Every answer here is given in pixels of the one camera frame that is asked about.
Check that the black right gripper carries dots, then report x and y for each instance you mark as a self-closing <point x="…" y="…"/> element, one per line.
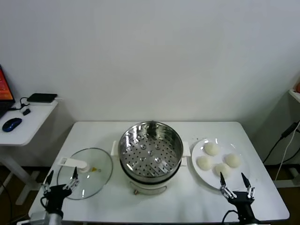
<point x="242" y="201"/>

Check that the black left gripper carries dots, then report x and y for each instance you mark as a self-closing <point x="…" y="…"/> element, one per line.
<point x="57" y="194"/>

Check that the white steamed baozi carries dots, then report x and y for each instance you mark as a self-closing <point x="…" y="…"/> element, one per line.
<point x="232" y="160"/>
<point x="222" y="169"/>
<point x="204" y="162"/>
<point x="211" y="148"/>

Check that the stainless steel steamer basket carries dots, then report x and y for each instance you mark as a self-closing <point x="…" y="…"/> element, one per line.
<point x="150" y="140"/>

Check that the white round plate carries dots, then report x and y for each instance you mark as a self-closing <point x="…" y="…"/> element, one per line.
<point x="241" y="150"/>

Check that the white desk foot bar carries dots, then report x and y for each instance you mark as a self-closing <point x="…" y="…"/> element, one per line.
<point x="287" y="183"/>

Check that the white side desk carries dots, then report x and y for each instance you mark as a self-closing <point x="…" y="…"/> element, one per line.
<point x="28" y="133"/>

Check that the blue computer mouse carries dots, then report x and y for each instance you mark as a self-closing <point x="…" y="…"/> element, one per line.
<point x="11" y="124"/>

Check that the small black adapter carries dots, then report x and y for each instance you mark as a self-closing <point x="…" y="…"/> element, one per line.
<point x="26" y="112"/>

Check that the flat black box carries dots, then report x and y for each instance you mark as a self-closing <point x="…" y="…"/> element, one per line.
<point x="42" y="97"/>

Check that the white shelf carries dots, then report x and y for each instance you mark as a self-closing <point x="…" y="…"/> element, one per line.
<point x="295" y="95"/>

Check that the orange object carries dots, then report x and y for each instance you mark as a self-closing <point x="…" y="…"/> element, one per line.
<point x="298" y="87"/>

